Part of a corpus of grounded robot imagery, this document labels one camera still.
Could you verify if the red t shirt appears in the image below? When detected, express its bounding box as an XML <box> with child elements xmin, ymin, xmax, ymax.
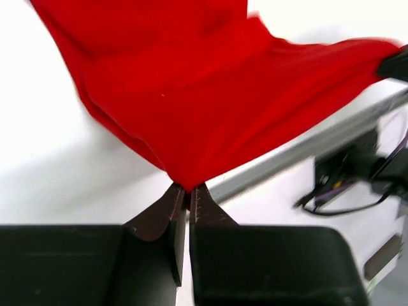
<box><xmin>32</xmin><ymin>1</ymin><xmax>402</xmax><ymax>191</ymax></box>

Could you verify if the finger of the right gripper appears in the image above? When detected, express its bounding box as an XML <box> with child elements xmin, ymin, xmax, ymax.
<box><xmin>377</xmin><ymin>45</ymin><xmax>408</xmax><ymax>82</ymax></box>

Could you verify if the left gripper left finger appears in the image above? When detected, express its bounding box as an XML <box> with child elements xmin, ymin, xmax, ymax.
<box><xmin>1</xmin><ymin>184</ymin><xmax>186</xmax><ymax>305</ymax></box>

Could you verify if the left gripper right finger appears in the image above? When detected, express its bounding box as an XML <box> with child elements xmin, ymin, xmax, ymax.
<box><xmin>189</xmin><ymin>185</ymin><xmax>369</xmax><ymax>306</ymax></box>

